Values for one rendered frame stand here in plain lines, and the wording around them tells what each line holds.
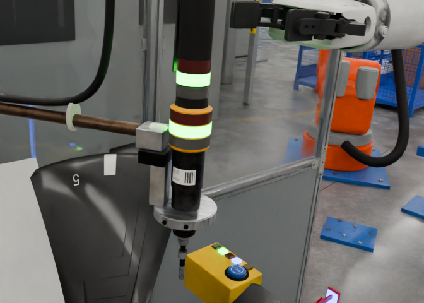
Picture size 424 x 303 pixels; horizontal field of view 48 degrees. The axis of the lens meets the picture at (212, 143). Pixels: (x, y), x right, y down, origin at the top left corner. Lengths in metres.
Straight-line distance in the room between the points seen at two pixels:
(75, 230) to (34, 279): 0.20
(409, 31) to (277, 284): 1.61
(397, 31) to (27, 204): 0.65
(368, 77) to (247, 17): 3.76
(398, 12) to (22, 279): 0.70
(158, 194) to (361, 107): 3.94
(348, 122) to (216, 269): 3.44
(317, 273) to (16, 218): 2.42
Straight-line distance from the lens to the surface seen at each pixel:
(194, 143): 0.48
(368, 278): 3.16
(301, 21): 0.50
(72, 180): 0.70
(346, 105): 4.39
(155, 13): 1.29
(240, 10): 0.57
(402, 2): 0.70
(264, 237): 1.93
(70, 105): 0.54
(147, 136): 0.50
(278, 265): 2.11
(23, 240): 0.87
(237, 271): 1.09
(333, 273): 3.12
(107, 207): 0.67
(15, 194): 0.89
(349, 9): 0.57
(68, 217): 0.69
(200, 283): 1.13
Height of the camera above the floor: 1.71
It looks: 20 degrees down
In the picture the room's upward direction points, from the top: 4 degrees clockwise
